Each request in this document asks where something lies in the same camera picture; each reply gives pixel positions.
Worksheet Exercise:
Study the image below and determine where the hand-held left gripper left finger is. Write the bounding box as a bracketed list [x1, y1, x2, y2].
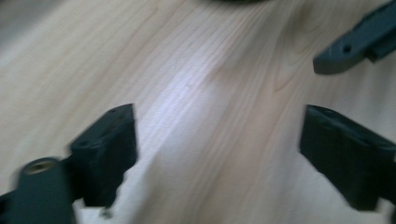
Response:
[68, 103, 138, 209]

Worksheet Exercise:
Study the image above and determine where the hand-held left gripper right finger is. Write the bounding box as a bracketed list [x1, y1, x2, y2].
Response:
[299, 104, 396, 212]

